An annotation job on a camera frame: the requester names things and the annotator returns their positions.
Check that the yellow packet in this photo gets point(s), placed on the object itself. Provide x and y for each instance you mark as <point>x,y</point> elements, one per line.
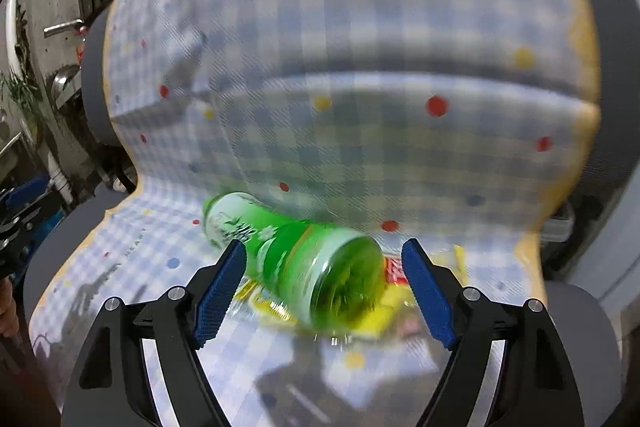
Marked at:
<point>270,307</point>

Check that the person's left hand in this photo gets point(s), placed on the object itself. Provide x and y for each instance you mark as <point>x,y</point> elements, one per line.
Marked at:
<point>6,309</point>

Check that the green plastic bottle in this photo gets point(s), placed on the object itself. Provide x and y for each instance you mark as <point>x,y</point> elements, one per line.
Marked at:
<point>300,257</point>

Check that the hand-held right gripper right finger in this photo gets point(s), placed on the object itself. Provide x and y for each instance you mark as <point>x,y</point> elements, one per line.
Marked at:
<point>430,292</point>

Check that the grey chair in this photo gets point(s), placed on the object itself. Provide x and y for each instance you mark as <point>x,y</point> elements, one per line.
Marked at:
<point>600,32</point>

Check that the red white packet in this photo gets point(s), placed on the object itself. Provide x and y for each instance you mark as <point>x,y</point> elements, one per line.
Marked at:
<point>397,271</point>

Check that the checkered dotted cloth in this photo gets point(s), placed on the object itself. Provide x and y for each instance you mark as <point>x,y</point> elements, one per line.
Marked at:
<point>380,57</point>

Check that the green plant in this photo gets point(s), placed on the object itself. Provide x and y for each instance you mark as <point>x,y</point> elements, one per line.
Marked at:
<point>22,94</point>

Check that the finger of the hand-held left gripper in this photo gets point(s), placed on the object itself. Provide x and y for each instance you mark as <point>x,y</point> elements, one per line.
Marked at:
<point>35,209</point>

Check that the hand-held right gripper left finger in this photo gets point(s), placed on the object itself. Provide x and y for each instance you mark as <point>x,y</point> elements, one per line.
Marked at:
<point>220,292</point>

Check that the metal pot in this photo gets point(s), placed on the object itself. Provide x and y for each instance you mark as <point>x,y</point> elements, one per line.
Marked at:
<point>65,82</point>

